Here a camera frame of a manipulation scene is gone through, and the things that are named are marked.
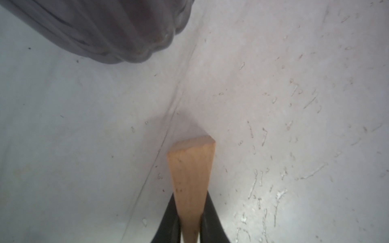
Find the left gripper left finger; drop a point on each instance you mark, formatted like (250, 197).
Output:
(169, 230)

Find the wooden triangle block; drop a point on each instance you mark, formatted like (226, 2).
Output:
(190, 164)

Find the dark ribbed vase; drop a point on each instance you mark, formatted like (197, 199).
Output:
(108, 32)

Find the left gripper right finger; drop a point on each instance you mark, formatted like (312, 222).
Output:
(211, 228)

